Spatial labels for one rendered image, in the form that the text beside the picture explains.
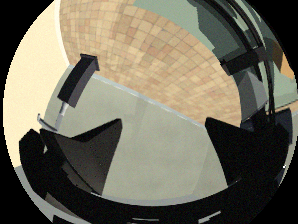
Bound tan rectangular block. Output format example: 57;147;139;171
272;39;294;80

